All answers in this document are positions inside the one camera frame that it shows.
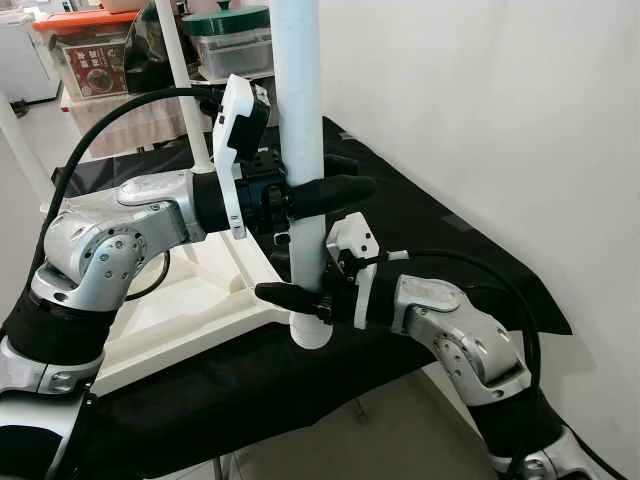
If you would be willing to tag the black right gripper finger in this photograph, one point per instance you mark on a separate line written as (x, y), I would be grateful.
(281, 264)
(292, 300)

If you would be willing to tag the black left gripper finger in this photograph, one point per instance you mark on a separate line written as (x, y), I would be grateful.
(342, 163)
(335, 193)

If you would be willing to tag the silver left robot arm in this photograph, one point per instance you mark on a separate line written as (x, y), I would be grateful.
(100, 250)

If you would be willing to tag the white plastic children table top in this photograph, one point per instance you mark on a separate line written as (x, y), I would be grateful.
(200, 300)

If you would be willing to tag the black tablecloth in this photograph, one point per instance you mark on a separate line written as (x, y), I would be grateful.
(430, 230)

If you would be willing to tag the clear plastic storage box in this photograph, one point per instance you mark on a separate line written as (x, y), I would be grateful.
(235, 55)

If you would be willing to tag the pink cloth covered table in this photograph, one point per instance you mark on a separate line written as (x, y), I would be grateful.
(130, 125)

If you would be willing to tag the dark green box lid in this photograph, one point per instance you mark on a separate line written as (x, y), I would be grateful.
(228, 18)

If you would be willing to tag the red printed box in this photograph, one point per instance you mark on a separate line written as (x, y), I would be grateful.
(95, 70)

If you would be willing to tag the orange plastic tray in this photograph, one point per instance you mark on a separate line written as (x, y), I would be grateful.
(85, 18)

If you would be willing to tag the white refrigerator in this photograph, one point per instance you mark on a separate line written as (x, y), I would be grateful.
(25, 60)

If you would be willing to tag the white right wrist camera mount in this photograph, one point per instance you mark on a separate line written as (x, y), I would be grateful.
(350, 238)

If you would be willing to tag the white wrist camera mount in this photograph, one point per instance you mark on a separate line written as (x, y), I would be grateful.
(232, 130)
(350, 238)

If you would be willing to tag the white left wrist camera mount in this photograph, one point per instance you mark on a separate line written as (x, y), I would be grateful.
(232, 130)

